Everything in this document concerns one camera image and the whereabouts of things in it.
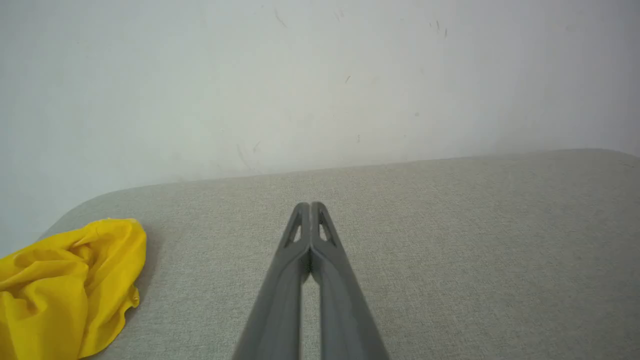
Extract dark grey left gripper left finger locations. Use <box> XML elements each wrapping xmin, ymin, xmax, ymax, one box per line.
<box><xmin>232</xmin><ymin>202</ymin><xmax>312</xmax><ymax>360</ymax></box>

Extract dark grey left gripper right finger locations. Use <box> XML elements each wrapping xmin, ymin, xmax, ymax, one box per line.
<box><xmin>310</xmin><ymin>201</ymin><xmax>391</xmax><ymax>360</ymax></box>

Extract yellow cartoon face shirt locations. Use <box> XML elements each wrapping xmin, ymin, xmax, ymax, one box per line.
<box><xmin>0</xmin><ymin>218</ymin><xmax>148</xmax><ymax>360</ymax></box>

